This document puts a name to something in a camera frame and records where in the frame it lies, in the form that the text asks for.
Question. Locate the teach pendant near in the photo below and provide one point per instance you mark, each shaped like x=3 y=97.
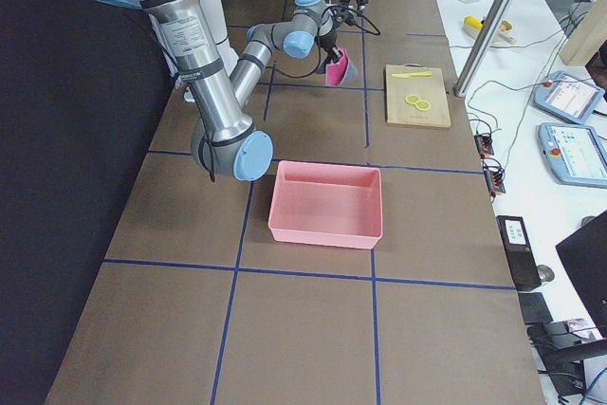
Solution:
x=574 y=154

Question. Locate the black power strip far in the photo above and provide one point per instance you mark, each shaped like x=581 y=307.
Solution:
x=483 y=144

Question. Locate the black power strip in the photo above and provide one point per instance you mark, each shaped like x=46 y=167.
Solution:
x=494 y=177
x=483 y=144

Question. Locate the lemon slice near board edge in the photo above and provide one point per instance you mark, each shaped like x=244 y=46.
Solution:
x=412 y=99

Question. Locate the grey and pink cloth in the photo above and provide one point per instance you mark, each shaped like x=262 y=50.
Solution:
x=339 y=68

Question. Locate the teach pendant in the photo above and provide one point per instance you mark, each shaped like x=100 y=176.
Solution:
x=574 y=154
x=567 y=97

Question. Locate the black box with label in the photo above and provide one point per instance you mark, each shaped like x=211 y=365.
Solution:
x=519 y=256

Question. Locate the lemon slice beside knife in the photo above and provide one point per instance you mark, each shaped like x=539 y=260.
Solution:
x=422 y=105

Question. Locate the yellow plastic knife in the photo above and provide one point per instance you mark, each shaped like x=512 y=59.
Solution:
x=408 y=75

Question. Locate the black monitor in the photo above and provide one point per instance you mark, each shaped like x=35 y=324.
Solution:
x=583 y=257

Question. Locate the aluminium frame post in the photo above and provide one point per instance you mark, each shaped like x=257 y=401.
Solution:
x=481 y=46

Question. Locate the teach pendant far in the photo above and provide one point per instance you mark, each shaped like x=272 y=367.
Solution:
x=567 y=97

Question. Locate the black power strip near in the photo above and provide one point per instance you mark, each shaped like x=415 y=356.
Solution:
x=494 y=177

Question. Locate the pink plastic bin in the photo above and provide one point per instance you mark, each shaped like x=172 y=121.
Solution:
x=327 y=205

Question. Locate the bamboo cutting board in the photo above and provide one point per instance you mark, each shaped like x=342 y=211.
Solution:
x=431 y=89

